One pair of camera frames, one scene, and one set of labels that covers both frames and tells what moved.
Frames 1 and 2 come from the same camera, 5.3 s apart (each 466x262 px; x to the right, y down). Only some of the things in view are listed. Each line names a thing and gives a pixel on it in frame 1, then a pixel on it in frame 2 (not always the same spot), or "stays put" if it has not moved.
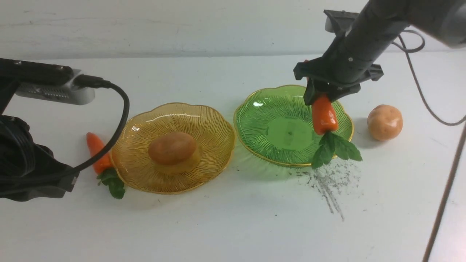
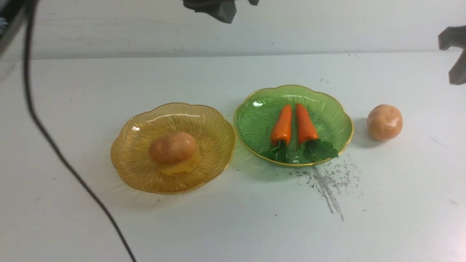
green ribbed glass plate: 275,122 stays put
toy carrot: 108,176 -> 280,134
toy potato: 384,122 stays put
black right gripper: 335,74 -> 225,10
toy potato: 172,148 stays put
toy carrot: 324,123 -> 312,149
